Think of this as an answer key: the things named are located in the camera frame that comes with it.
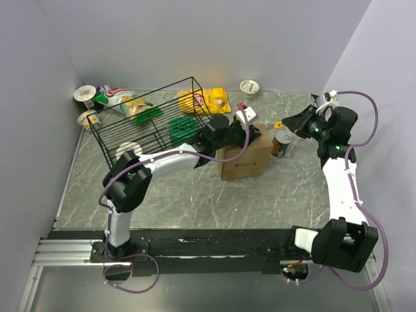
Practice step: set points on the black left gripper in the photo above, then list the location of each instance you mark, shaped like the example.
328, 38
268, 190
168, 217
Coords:
253, 134

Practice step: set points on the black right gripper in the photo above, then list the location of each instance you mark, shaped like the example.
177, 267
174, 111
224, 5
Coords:
299, 122

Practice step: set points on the yellow utility knife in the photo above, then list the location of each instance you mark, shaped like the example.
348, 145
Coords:
279, 125

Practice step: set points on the brown cardboard express box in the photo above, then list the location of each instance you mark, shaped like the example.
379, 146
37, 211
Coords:
253, 161

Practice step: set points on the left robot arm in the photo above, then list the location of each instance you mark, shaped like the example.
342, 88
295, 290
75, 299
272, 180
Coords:
127, 182

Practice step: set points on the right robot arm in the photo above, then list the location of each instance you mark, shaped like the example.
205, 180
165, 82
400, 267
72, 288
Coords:
347, 239

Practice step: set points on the orange label tin can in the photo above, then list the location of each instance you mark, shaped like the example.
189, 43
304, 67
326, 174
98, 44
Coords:
281, 141

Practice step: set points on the white yogurt cup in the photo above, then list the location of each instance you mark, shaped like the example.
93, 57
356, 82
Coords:
249, 88

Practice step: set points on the yellow chips bag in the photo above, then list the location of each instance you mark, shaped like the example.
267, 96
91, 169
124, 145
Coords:
208, 100

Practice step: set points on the green wrapped round package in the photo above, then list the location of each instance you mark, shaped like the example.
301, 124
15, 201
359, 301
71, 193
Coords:
166, 128

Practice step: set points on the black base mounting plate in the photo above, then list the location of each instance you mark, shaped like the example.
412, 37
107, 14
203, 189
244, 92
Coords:
152, 265

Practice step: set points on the white green bowl container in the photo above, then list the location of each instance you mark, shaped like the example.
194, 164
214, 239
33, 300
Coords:
128, 146

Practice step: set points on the green white cassava chips bag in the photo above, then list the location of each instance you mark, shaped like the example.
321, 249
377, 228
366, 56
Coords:
123, 100

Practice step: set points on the blue white small can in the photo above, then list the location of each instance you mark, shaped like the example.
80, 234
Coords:
103, 88

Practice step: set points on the white yellow noodle cup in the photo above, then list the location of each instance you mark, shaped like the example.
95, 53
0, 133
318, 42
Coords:
89, 120

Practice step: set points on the white cup brown lid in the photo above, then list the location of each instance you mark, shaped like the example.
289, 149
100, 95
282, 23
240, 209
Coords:
85, 94

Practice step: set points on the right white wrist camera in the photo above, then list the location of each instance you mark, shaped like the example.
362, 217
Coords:
331, 100

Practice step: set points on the black wire rack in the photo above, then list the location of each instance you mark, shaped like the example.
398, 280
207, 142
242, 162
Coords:
176, 113

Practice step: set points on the aluminium rail frame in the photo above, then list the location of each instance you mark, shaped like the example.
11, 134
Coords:
61, 252

